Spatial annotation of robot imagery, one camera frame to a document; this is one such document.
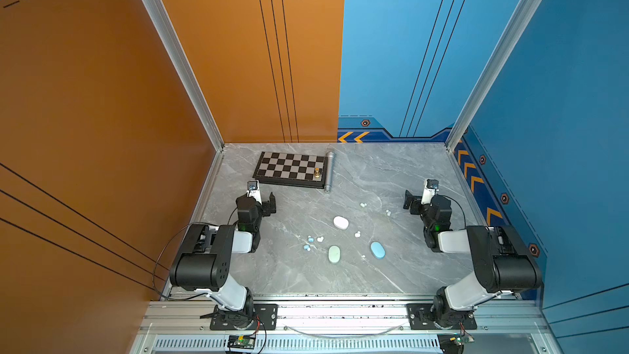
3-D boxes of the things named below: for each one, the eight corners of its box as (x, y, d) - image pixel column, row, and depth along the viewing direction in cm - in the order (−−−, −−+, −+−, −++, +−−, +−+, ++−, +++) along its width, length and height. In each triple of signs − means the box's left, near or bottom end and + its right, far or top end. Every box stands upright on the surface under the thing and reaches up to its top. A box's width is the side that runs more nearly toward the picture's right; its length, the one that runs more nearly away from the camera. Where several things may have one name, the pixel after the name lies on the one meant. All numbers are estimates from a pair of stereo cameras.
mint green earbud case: (328, 264, 86) (328, 261, 84) (327, 247, 90) (327, 244, 88) (341, 264, 86) (341, 261, 84) (340, 247, 90) (340, 244, 88)
